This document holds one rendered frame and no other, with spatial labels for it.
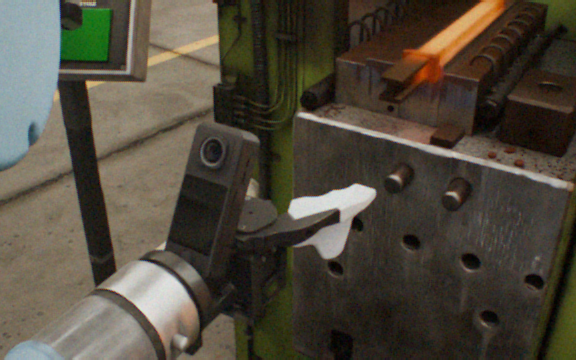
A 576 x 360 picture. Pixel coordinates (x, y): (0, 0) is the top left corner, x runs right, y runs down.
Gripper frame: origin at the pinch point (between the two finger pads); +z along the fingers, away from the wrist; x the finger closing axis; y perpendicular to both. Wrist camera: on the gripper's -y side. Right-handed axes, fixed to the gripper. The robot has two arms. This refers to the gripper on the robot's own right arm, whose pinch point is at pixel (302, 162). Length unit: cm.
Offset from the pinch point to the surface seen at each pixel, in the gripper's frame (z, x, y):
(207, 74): 213, -180, 99
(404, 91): 23.0, 0.7, 1.0
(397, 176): 21.2, 1.5, 11.6
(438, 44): 36.1, 0.0, -1.0
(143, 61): 21.2, -39.2, 4.2
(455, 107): 30.7, 5.0, 5.0
